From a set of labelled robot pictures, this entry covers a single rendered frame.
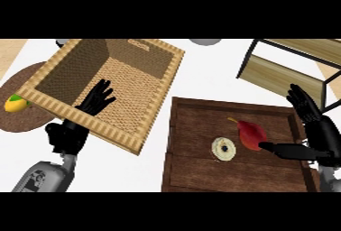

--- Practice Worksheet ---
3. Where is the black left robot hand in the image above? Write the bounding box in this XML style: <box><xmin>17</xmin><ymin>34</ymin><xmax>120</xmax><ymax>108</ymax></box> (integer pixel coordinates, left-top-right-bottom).
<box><xmin>44</xmin><ymin>79</ymin><xmax>117</xmax><ymax>156</ymax></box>

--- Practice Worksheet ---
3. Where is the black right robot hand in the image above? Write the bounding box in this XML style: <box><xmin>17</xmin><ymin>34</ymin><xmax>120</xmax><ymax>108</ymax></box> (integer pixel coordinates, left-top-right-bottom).
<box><xmin>256</xmin><ymin>83</ymin><xmax>341</xmax><ymax>168</ymax></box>

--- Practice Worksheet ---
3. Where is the dark brown wooden tray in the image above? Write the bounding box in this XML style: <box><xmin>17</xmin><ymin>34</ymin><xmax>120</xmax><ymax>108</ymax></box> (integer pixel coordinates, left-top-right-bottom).
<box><xmin>160</xmin><ymin>96</ymin><xmax>321</xmax><ymax>193</ymax></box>

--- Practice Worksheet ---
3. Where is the round brown placemat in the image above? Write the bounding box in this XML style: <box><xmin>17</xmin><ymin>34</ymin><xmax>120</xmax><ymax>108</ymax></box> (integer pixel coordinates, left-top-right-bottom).
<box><xmin>0</xmin><ymin>60</ymin><xmax>58</xmax><ymax>134</ymax></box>

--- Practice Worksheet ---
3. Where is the yellow green corn cob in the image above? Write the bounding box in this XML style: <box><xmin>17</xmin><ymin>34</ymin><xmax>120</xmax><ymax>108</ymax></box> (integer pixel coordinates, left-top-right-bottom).
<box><xmin>4</xmin><ymin>94</ymin><xmax>32</xmax><ymax>114</ymax></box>

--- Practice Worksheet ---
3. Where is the wicker basket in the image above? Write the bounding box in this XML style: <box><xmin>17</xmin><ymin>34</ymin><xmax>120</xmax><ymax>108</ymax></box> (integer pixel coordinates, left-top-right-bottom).
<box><xmin>14</xmin><ymin>39</ymin><xmax>185</xmax><ymax>156</ymax></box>

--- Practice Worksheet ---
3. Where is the small grey round object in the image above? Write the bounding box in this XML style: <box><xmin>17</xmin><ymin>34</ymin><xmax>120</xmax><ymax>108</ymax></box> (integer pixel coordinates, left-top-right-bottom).
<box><xmin>54</xmin><ymin>39</ymin><xmax>72</xmax><ymax>49</ymax></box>

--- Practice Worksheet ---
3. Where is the wooden tiered shelf black frame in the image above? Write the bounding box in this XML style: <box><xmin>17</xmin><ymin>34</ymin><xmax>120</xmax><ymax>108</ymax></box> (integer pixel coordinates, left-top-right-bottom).
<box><xmin>235</xmin><ymin>39</ymin><xmax>341</xmax><ymax>115</ymax></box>

